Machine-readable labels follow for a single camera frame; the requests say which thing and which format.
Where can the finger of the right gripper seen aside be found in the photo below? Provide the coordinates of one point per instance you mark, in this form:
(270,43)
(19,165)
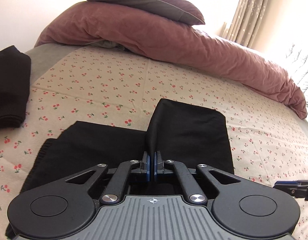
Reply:
(296,188)

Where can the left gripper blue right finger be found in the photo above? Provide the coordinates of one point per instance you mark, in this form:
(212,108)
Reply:
(178,174)

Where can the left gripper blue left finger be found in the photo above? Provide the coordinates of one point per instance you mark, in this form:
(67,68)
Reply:
(131,171)

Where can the black pants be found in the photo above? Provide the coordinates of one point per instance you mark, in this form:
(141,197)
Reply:
(61,195)

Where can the cherry print bed sheet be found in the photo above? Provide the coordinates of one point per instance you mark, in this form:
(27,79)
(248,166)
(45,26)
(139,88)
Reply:
(111,87)

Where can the folded black garment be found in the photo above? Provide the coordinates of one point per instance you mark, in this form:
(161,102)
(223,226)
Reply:
(15,71)

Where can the pink duvet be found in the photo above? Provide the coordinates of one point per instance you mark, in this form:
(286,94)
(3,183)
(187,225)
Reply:
(165,40)

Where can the beige star curtain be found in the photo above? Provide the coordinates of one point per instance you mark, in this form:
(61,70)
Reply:
(246,22)

